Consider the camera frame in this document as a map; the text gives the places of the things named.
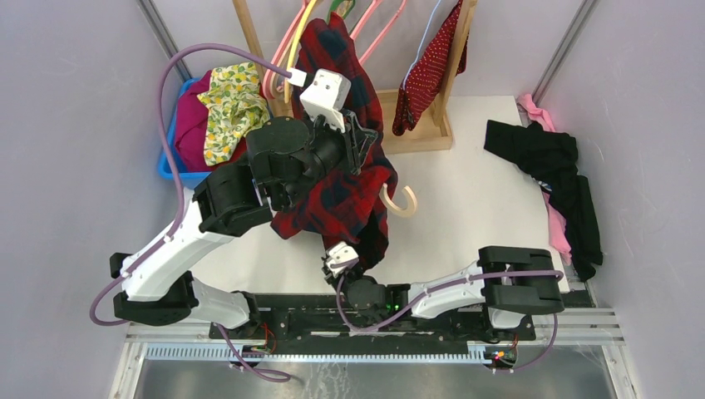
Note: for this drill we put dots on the green hanger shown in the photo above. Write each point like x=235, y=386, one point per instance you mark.
x=340, y=8

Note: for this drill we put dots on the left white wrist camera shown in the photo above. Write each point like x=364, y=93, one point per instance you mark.
x=324, y=93

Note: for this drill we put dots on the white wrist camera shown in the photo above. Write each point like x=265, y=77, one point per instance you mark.
x=339, y=258
x=324, y=93

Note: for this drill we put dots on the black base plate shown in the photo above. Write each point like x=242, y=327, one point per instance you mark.
x=309, y=324

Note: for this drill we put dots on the yellow hanger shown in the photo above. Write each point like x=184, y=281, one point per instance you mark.
x=298, y=32

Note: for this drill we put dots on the red polka dot skirt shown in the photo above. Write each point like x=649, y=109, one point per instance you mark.
x=424, y=80

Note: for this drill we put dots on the lemon print garment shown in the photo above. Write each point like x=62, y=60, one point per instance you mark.
x=234, y=107

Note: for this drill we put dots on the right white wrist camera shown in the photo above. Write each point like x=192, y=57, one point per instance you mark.
x=339, y=258

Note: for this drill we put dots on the pink garment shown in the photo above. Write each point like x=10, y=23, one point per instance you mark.
x=557, y=222

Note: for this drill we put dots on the pink hanger left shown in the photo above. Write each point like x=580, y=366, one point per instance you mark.
x=278, y=66

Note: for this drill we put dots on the red black plaid garment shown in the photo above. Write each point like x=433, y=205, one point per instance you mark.
x=344, y=207

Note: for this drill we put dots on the magenta garment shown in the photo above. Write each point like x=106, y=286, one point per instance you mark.
x=190, y=126

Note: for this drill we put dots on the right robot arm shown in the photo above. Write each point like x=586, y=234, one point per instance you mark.
x=509, y=282

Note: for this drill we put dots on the wooden hanger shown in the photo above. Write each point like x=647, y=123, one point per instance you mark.
x=407, y=209

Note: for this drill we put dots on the wooden hanger rack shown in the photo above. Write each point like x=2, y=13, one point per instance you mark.
x=433, y=130

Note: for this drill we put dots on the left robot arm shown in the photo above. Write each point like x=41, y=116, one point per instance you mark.
x=157, y=286

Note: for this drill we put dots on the light blue wire hanger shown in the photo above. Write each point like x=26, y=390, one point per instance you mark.
x=421, y=43

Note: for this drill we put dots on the white cable duct strip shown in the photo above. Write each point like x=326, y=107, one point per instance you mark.
x=221, y=352

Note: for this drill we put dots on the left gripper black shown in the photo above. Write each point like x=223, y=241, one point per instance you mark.
x=355, y=142

